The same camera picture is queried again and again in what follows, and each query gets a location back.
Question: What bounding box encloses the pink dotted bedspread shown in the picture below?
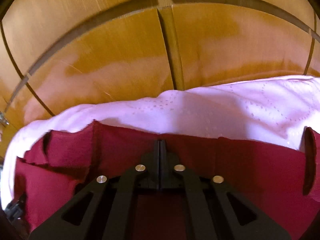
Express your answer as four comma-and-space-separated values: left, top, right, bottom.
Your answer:
1, 75, 319, 206

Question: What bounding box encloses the dark red small shirt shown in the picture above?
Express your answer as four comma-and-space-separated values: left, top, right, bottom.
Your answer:
14, 121, 319, 239

